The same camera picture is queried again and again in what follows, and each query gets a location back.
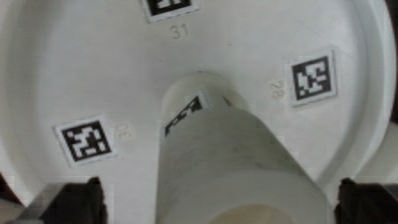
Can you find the white cylindrical table leg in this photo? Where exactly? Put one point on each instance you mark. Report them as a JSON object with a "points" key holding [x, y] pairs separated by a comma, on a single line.
{"points": [[232, 181]]}

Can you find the white round table top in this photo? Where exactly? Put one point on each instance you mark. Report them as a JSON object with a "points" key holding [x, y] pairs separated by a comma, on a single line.
{"points": [[106, 58]]}

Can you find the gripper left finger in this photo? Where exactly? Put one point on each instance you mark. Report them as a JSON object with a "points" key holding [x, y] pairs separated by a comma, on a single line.
{"points": [[70, 204]]}

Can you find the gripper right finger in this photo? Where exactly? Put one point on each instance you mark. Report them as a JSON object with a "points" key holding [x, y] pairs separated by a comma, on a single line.
{"points": [[367, 203]]}

